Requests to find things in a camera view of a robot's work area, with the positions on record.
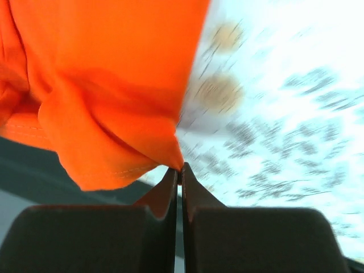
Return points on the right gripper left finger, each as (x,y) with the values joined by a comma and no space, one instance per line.
(96,238)

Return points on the orange t shirt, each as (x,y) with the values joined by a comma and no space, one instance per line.
(100,83)

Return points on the floral patterned table mat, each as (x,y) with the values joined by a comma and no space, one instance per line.
(273,114)

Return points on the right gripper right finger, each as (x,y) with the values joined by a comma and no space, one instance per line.
(218,238)

